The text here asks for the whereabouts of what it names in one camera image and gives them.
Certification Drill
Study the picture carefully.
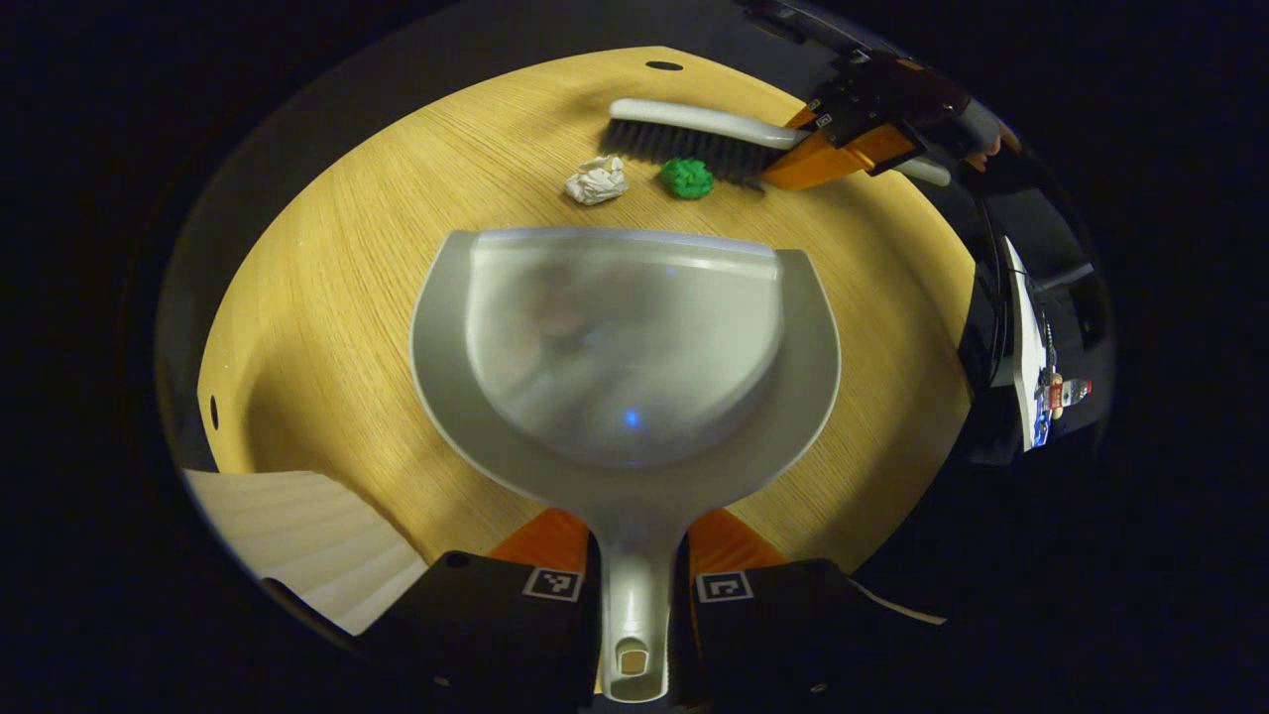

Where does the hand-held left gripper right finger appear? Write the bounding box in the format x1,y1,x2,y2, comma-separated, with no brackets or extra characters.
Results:
674,508,893,714

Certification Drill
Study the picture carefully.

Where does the small white broom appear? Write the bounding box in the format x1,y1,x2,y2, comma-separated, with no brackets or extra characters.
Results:
600,97,953,189

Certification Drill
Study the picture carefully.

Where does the small red white object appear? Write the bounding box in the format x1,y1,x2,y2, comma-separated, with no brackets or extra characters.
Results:
1038,369,1094,410

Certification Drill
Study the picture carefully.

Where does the wooden desktop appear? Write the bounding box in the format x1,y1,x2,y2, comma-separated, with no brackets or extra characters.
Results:
196,47,980,636

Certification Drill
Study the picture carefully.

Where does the green paper ball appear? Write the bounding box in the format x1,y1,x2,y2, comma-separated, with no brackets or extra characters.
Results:
660,158,715,200

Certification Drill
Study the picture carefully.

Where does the white paper ball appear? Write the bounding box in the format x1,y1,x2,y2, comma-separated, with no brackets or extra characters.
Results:
565,156,630,206

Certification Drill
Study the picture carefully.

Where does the grey dustpan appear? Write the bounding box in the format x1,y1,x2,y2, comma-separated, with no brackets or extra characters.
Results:
409,226,842,703

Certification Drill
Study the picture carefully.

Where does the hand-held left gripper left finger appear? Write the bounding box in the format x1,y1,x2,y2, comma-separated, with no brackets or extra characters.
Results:
367,508,603,714

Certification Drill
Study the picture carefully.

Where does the white panel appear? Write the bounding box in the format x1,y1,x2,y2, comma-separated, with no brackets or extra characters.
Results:
994,236,1054,453

